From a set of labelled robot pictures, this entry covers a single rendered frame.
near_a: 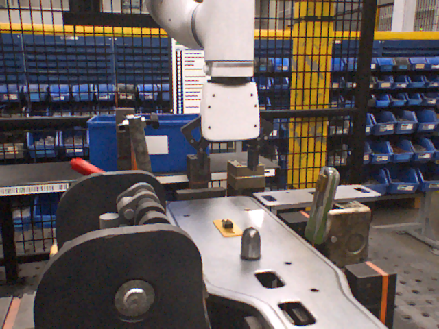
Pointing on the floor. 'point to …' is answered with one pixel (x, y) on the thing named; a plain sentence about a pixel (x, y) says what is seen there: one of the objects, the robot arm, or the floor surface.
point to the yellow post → (309, 90)
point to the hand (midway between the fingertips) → (228, 166)
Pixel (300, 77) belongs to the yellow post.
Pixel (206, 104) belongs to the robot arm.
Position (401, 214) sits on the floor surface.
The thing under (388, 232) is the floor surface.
